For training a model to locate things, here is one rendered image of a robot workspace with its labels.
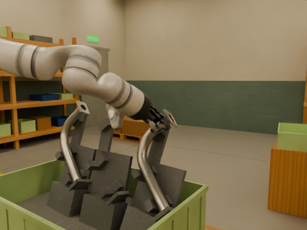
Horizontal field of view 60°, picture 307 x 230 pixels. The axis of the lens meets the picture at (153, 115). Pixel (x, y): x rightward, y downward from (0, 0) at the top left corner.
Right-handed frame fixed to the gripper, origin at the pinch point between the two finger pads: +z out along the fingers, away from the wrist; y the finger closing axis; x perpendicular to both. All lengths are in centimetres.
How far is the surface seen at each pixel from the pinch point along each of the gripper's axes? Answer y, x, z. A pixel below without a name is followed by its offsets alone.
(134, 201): -13.8, 20.7, 4.6
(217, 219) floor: 17, 62, 188
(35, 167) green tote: 15, 51, -6
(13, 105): 345, 294, 137
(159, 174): -11.3, 9.7, 4.5
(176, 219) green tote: -26.0, 8.4, 1.2
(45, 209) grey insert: -2, 50, -4
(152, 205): -20.5, 12.2, -0.9
